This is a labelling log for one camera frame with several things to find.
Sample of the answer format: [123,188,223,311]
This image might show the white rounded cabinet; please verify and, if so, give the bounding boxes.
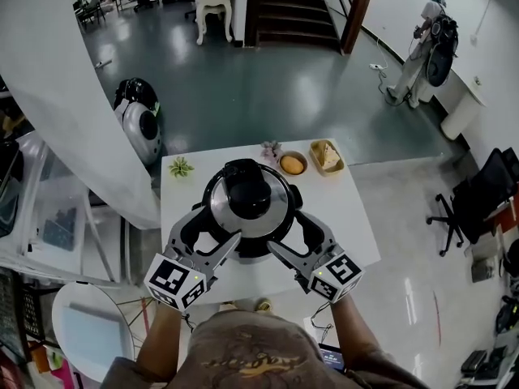
[440,73,487,141]

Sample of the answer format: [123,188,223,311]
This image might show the person's right forearm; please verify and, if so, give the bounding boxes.
[330,293,384,358]

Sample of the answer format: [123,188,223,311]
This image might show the cake slice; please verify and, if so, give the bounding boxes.
[320,143,340,165]

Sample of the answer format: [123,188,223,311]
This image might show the person's left forearm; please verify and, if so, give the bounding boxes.
[135,297,195,380]

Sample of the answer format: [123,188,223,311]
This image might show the round wooden bowl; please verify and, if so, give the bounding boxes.
[278,151,308,177]

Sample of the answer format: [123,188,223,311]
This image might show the black hard case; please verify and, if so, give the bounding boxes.
[461,349,487,374]

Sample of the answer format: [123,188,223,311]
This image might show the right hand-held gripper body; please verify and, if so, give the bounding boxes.
[295,251,365,304]

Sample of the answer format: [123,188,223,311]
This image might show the orange bun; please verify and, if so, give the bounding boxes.
[281,155,305,175]

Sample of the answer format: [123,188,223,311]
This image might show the person's brown printed t-shirt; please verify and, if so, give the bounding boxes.
[99,310,431,389]

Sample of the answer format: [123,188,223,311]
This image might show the green succulent plant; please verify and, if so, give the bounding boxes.
[168,156,195,180]

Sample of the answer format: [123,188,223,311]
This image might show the white metal shelf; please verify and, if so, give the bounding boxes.
[0,127,131,287]

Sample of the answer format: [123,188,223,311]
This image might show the red wooden cabinet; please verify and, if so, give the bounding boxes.
[482,192,519,238]

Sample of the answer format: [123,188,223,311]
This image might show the black office chair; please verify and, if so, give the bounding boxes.
[426,147,519,258]

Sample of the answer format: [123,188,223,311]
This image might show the clear plastic storage box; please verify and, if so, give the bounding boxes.
[15,135,88,259]

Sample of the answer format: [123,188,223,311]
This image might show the rectangular wooden tray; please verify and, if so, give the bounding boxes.
[309,139,346,177]

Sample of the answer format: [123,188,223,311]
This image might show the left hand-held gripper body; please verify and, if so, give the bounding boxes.
[144,246,220,311]

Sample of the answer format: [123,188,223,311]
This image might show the black pressure cooker pot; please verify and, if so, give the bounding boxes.
[190,158,303,265]

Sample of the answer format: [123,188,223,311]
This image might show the pressure cooker lid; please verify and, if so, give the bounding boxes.
[204,158,294,238]

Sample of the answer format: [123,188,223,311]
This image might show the dark wooden staircase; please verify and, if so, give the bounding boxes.
[245,0,376,56]

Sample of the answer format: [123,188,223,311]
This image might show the pink succulent plant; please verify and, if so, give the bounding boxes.
[260,139,283,161]

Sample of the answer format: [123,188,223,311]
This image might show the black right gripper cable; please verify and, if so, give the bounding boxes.
[310,301,334,344]

